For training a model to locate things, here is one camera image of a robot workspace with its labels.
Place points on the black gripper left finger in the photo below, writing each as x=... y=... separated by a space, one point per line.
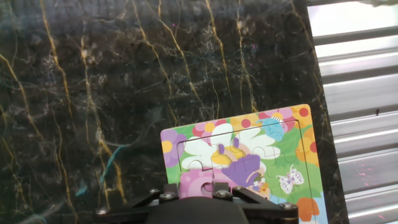
x=133 y=208

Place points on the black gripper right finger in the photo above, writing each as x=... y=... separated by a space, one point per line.
x=264 y=210

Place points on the pink jigsaw puzzle piece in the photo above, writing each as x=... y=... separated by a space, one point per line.
x=194 y=183

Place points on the colourful butterfly puzzle board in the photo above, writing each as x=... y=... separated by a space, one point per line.
x=273 y=149

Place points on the black marble pattern mat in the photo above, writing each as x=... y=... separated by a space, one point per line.
x=140 y=77

